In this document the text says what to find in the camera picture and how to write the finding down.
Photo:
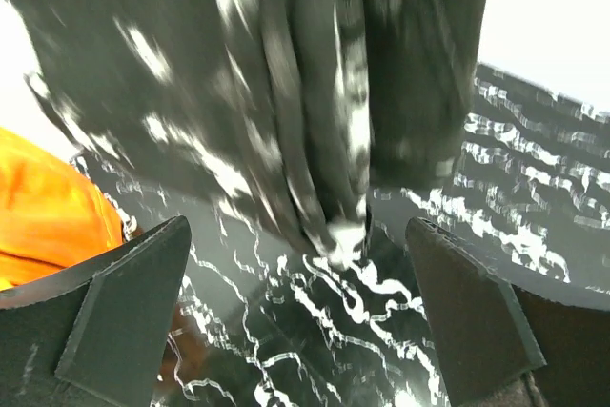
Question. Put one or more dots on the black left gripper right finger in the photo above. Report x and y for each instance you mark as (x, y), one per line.
(505, 335)

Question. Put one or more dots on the black and white trousers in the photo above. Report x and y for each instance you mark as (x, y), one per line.
(283, 113)

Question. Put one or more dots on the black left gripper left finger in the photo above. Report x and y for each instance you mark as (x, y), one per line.
(94, 334)

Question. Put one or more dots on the orange trousers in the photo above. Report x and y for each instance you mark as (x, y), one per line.
(52, 216)

